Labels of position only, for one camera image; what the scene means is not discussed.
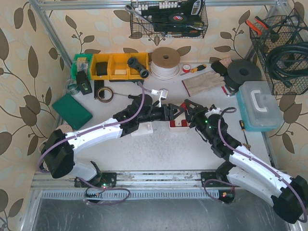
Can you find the yellow storage bin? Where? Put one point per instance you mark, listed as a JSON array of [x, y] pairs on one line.
[[118, 69]]

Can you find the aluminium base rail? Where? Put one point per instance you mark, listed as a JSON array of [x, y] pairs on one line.
[[135, 185]]

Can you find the wire basket with hose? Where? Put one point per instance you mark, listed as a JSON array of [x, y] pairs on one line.
[[282, 51]]

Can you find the teal plastic case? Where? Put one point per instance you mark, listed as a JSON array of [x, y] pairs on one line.
[[258, 107]]

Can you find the brass padlock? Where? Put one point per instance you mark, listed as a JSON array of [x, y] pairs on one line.
[[248, 146]]

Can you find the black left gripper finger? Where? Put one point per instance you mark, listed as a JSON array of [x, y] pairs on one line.
[[174, 108], [172, 114]]

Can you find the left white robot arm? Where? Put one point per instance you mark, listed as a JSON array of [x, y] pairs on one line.
[[60, 154]]

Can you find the black plastic spool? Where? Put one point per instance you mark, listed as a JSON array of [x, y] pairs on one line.
[[240, 71]]

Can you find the black pipe fitting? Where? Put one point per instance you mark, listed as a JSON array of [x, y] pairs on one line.
[[135, 64]]

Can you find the wire basket with tools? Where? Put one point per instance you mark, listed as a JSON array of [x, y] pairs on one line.
[[167, 19]]

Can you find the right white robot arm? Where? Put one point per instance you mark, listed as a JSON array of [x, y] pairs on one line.
[[287, 195]]

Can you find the black green meter device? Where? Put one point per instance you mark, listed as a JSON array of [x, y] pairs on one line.
[[83, 83]]

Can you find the sandpaper sheet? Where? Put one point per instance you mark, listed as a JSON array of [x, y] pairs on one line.
[[226, 62]]

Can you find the small yellow black screwdriver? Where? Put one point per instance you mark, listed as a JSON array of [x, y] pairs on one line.
[[243, 130]]

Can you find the green foam pad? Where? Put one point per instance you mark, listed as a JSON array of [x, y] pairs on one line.
[[72, 112]]

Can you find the black box in bin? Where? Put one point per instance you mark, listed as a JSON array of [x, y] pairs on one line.
[[101, 68]]

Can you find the orange tipped black screwdriver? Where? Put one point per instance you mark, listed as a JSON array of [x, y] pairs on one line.
[[127, 96]]

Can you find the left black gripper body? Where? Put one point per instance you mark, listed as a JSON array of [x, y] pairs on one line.
[[170, 111]]

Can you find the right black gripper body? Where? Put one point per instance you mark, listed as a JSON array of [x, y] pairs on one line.
[[193, 113]]

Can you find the white peg base plate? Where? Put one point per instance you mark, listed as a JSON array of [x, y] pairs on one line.
[[144, 129]]

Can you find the black rectangular block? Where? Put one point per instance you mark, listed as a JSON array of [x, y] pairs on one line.
[[218, 67]]

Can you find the glass jar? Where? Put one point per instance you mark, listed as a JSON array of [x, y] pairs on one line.
[[72, 87]]

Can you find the white spring tray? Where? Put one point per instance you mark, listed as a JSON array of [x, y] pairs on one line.
[[178, 127]]

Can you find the green storage bin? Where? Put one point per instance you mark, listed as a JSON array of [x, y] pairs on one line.
[[81, 62]]

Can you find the white cable coil spool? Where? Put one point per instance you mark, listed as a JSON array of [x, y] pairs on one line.
[[165, 64]]

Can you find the beige work glove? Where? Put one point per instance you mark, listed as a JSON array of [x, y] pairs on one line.
[[203, 82]]

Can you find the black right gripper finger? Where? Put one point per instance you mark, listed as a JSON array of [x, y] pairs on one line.
[[192, 106], [187, 114]]

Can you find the red white tape roll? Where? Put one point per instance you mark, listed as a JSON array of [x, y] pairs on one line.
[[186, 68]]

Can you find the brown tape roll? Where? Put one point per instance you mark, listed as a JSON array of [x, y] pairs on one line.
[[104, 94]]

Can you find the round sanding disc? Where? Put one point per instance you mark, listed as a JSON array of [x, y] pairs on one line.
[[65, 128]]

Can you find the red handled hex key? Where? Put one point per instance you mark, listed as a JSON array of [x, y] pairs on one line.
[[228, 91]]

